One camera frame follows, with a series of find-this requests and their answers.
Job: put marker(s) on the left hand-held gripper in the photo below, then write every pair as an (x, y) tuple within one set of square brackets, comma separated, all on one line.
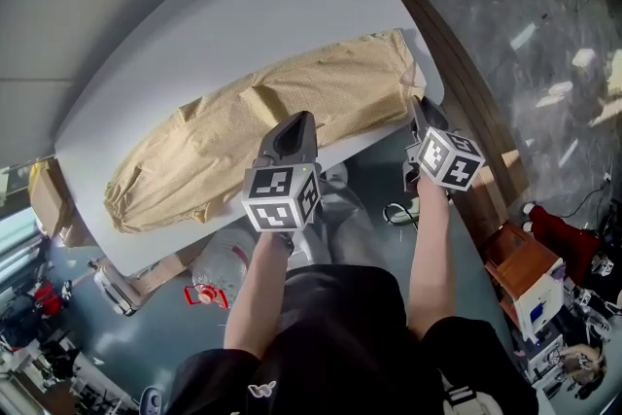
[(272, 199)]

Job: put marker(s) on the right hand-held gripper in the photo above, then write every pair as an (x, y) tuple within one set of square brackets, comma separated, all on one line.
[(449, 158)]

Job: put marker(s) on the beige cloth garment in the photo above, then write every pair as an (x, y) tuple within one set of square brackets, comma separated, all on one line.
[(218, 150)]

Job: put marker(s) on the person's right forearm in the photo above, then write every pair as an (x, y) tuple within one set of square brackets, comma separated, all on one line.
[(430, 267)]

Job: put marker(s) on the person's left forearm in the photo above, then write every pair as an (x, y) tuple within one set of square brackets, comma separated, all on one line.
[(255, 301)]

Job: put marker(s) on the wooden slat platform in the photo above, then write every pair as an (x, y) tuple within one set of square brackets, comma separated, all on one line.
[(466, 78)]

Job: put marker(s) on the person's white shoe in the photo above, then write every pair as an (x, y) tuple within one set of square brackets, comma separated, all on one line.
[(335, 177)]

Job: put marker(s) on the person's grey trousers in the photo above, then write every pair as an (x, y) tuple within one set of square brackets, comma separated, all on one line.
[(352, 233)]

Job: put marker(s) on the orange wooden cabinet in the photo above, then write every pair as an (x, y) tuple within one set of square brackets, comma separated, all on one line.
[(520, 262)]

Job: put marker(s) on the large cardboard box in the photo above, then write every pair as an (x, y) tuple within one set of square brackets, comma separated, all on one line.
[(160, 272)]

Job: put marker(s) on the red cloth bag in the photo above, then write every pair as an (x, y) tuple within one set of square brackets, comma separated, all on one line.
[(568, 243)]

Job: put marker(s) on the person's black shirt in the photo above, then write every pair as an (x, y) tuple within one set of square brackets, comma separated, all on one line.
[(340, 345)]

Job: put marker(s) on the white box device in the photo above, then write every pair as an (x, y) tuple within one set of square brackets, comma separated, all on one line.
[(539, 306)]

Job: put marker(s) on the silver suitcase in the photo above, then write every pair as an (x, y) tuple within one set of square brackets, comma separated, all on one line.
[(114, 289)]

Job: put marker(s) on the small cardboard box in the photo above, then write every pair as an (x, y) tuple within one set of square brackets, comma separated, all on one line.
[(48, 199)]

